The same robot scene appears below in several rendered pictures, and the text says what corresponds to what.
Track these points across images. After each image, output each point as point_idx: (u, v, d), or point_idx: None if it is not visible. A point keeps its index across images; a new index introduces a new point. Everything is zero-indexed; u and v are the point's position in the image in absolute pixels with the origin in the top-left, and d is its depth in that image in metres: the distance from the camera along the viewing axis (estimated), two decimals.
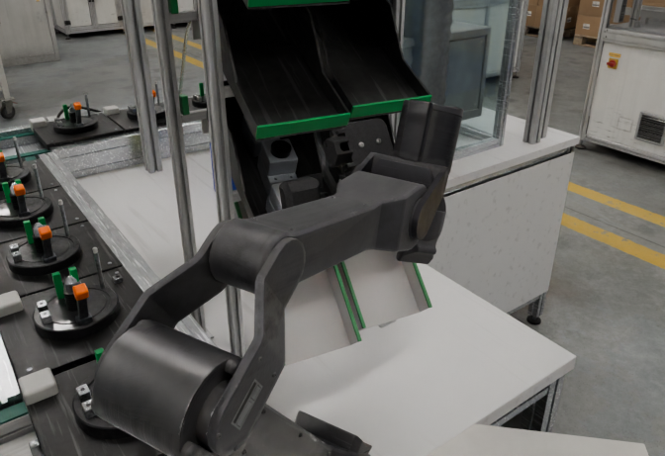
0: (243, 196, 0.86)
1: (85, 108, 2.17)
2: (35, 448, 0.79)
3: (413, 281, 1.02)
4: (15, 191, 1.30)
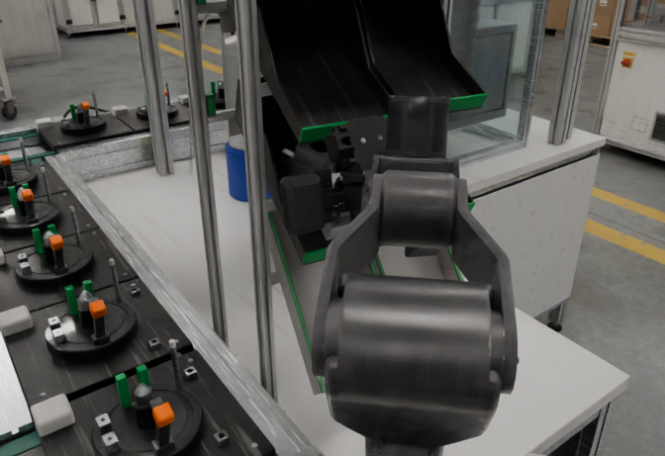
0: (280, 205, 0.78)
1: (92, 108, 2.09)
2: None
3: None
4: (23, 197, 1.21)
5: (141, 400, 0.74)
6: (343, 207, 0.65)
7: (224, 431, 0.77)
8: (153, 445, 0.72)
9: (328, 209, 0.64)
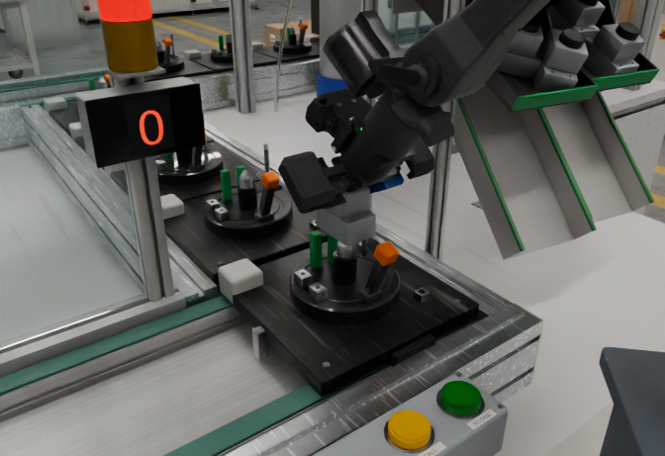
0: None
1: None
2: (261, 333, 0.69)
3: (624, 177, 0.92)
4: None
5: (344, 250, 0.72)
6: (347, 179, 0.64)
7: (424, 289, 0.75)
8: (363, 294, 0.71)
9: (332, 182, 0.63)
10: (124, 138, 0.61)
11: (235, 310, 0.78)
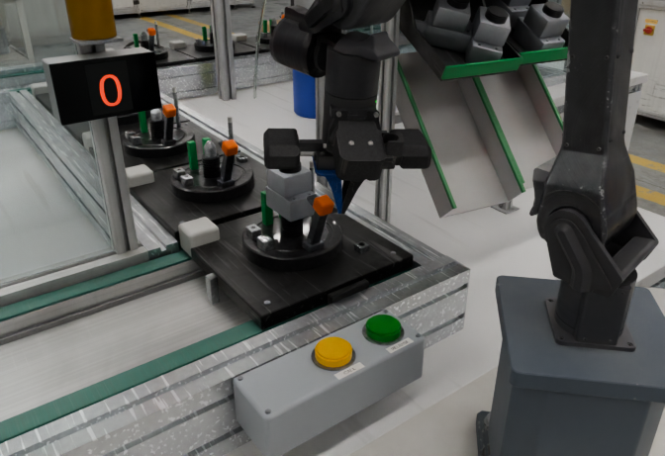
0: (414, 33, 0.84)
1: None
2: (213, 279, 0.77)
3: (559, 147, 1.00)
4: None
5: None
6: None
7: (363, 241, 0.83)
8: (306, 243, 0.78)
9: None
10: (85, 99, 0.69)
11: (194, 263, 0.86)
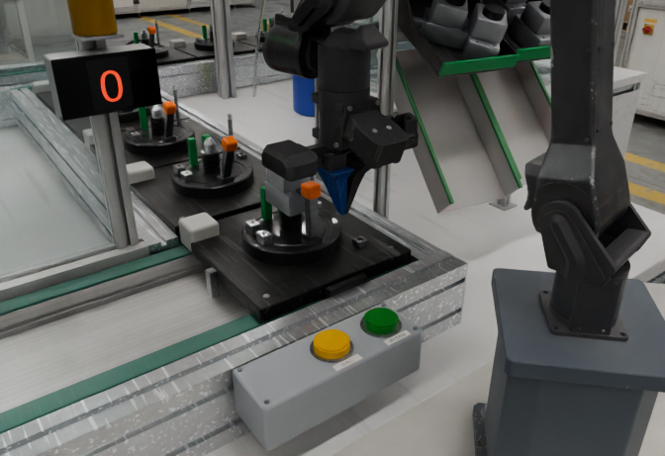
0: (412, 30, 0.84)
1: None
2: (213, 273, 0.78)
3: None
4: None
5: None
6: None
7: (361, 236, 0.83)
8: (305, 238, 0.79)
9: None
10: (86, 95, 0.70)
11: (194, 258, 0.87)
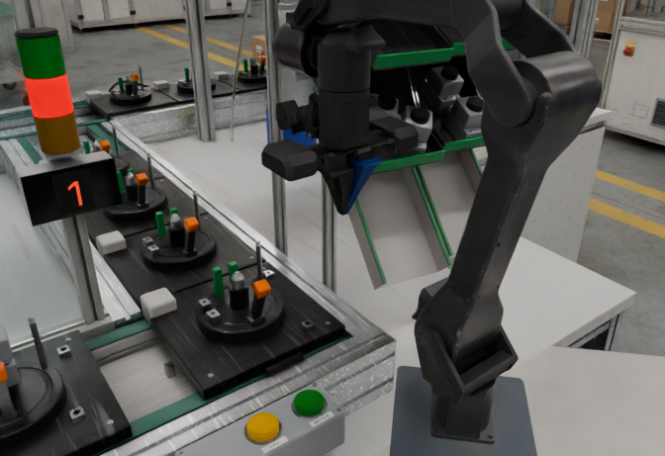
0: None
1: None
2: (170, 367, 0.89)
3: None
4: (139, 180, 1.20)
5: None
6: (345, 148, 0.67)
7: (80, 409, 0.75)
8: (0, 420, 0.71)
9: (332, 151, 0.66)
10: (52, 203, 0.80)
11: (155, 330, 0.97)
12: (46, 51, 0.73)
